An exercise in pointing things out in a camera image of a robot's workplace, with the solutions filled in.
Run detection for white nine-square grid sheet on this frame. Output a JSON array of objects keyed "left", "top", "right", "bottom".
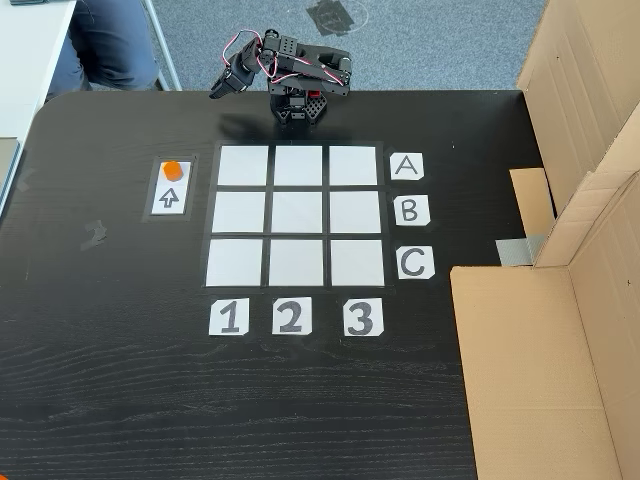
[{"left": 202, "top": 141, "right": 394, "bottom": 290}]

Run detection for white table leg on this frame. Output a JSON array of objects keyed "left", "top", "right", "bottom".
[{"left": 142, "top": 0, "right": 184, "bottom": 92}]

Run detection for person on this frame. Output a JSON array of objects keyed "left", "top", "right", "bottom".
[{"left": 44, "top": 0, "right": 161, "bottom": 101}]

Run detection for white arrow paper sheet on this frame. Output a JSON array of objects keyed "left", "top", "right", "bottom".
[{"left": 149, "top": 160, "right": 192, "bottom": 217}]

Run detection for white side table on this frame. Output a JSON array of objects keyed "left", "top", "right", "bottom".
[{"left": 0, "top": 0, "right": 76, "bottom": 139}]

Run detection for clear tape scraps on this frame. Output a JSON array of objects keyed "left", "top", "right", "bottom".
[{"left": 79, "top": 219, "right": 109, "bottom": 254}]

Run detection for paper sheet letter B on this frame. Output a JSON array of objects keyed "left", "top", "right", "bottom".
[{"left": 394, "top": 195, "right": 431, "bottom": 227}]

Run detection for paper sheet number 2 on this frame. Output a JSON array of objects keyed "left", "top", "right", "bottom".
[{"left": 271, "top": 296, "right": 313, "bottom": 335}]

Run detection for paper sheet letter C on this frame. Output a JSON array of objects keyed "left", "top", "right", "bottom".
[{"left": 397, "top": 246, "right": 435, "bottom": 280}]

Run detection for paper sheet number 3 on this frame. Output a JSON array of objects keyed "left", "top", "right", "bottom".
[{"left": 343, "top": 298, "right": 385, "bottom": 337}]

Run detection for cardboard panel with small flap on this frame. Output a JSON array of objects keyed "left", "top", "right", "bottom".
[{"left": 509, "top": 0, "right": 640, "bottom": 269}]

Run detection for cardboard panel with large flap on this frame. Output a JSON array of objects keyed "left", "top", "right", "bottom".
[{"left": 449, "top": 172, "right": 640, "bottom": 480}]

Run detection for red white servo cable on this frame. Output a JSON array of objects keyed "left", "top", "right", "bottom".
[{"left": 222, "top": 30, "right": 351, "bottom": 89}]

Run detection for grey duct tape strip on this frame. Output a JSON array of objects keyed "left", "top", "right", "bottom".
[{"left": 495, "top": 233, "right": 547, "bottom": 267}]

